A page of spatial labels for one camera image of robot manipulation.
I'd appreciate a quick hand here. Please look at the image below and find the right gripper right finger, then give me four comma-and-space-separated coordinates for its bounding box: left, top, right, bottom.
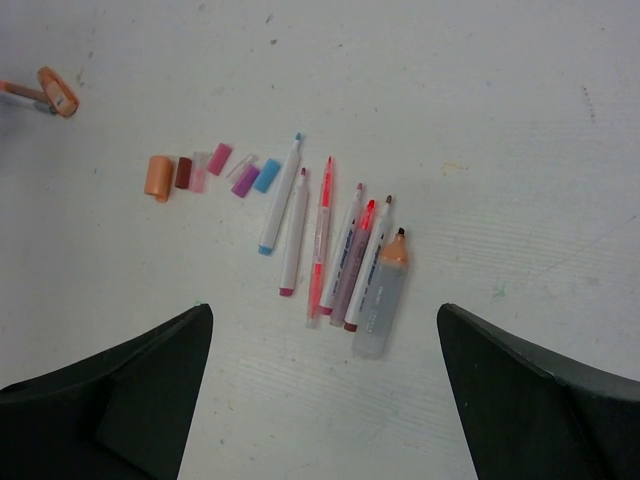
437, 304, 639, 479

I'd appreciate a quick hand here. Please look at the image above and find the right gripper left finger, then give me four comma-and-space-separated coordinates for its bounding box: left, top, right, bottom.
1, 304, 214, 479

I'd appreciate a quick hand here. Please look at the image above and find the orange capped pen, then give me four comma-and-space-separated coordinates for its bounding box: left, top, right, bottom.
37, 67, 79, 118
352, 228, 409, 359

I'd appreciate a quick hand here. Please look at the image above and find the white dark red pen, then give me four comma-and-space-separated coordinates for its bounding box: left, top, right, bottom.
344, 195, 393, 332

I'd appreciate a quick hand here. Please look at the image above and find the white purple pen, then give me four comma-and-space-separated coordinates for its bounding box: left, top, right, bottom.
279, 168, 309, 297

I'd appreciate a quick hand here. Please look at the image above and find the white blue pen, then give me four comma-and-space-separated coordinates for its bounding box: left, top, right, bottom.
258, 132, 303, 256

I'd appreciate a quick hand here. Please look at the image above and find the mauve barrel red pen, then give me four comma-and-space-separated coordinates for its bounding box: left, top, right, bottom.
330, 200, 376, 327

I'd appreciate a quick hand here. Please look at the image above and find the orange highlighter cap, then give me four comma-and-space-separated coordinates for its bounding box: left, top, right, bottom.
144, 155, 173, 203

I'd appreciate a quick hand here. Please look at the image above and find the dark red pen cap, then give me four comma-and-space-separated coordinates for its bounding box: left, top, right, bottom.
174, 157, 193, 190

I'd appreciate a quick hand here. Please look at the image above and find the purple pen cap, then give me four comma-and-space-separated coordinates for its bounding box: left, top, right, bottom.
231, 165, 260, 198

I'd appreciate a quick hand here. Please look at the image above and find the translucent pink pen cap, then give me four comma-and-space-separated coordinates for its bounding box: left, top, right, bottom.
189, 152, 210, 193

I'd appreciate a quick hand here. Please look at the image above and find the clear red pen cap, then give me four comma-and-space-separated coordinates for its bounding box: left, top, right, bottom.
227, 154, 257, 183

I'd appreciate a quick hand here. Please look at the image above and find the pink capped pen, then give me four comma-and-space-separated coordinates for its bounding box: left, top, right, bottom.
319, 182, 364, 315

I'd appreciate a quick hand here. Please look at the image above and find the blue pen cap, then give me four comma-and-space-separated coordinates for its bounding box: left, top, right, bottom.
253, 159, 281, 193

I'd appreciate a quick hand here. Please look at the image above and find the red tipped pen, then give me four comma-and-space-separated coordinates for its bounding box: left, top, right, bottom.
1, 80, 57, 115

